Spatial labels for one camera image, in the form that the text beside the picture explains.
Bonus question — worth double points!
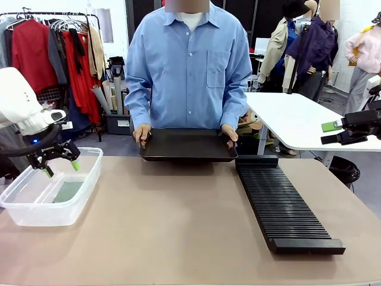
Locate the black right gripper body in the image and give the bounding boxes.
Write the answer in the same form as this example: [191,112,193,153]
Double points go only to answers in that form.
[341,108,381,141]

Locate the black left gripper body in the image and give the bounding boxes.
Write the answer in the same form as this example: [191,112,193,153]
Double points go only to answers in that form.
[27,139,81,170]

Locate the large light green PCB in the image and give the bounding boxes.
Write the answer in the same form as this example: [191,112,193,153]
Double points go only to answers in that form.
[52,181,85,204]

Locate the black plastic tray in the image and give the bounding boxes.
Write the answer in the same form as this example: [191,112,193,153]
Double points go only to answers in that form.
[138,128,239,163]

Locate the person's left forearm blue sleeve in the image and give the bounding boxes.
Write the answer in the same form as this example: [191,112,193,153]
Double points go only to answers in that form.
[220,71,252,129]

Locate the person's right forearm blue sleeve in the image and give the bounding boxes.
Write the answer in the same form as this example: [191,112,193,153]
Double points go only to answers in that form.
[124,71,154,129]

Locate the person's right hand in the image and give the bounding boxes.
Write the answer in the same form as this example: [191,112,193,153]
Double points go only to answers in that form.
[132,123,154,150]

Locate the person's left hand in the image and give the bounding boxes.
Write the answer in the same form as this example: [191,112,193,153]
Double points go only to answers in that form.
[220,123,239,150]

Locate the white side table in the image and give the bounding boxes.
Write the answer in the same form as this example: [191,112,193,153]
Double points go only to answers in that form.
[243,92,381,156]

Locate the clear plastic storage box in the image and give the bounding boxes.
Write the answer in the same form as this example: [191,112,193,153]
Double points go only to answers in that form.
[0,147,104,228]

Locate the black storage bin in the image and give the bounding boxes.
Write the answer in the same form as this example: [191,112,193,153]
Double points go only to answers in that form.
[104,113,132,136]

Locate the red dress on hanger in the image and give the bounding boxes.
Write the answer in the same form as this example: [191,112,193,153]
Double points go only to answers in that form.
[61,29,104,125]

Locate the mannequin with pink top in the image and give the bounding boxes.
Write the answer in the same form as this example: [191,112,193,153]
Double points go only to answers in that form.
[343,11,381,116]

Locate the brown cardboard items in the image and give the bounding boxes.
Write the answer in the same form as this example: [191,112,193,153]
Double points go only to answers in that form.
[237,108,264,137]

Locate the mannequin with purple jacket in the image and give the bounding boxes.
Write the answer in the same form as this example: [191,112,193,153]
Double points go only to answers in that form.
[285,0,339,102]

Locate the bundle of paper rolls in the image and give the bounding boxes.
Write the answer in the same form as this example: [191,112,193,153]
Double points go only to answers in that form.
[90,75,130,116]

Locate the black slotted PCB rack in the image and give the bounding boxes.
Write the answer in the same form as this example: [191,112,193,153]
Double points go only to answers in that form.
[235,154,347,256]

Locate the mannequin with beige coat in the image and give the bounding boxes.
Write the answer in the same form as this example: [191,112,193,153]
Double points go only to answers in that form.
[257,0,302,94]

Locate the grey garment on hanger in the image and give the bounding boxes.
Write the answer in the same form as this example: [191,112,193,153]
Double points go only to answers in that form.
[48,27,68,86]

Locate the red shirt on hanger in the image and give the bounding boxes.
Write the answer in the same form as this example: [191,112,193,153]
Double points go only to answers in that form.
[11,18,60,95]

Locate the beige garment on hanger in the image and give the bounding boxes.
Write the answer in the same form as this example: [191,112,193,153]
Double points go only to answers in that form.
[87,24,105,80]

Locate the black scarf on hanger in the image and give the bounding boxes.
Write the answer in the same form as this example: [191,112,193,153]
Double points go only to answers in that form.
[68,27,86,76]

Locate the black hat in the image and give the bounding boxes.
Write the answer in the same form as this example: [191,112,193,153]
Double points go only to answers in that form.
[282,0,312,20]

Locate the black metal clothes rack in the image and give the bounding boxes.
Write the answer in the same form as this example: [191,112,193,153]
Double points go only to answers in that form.
[0,11,102,143]

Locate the person torso blue shirt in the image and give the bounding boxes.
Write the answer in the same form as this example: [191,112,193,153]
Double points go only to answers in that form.
[124,2,252,130]

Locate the black wire basket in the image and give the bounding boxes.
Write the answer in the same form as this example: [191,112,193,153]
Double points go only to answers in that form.
[328,155,361,186]

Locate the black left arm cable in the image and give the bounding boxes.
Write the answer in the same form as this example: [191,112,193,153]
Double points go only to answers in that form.
[0,123,63,158]

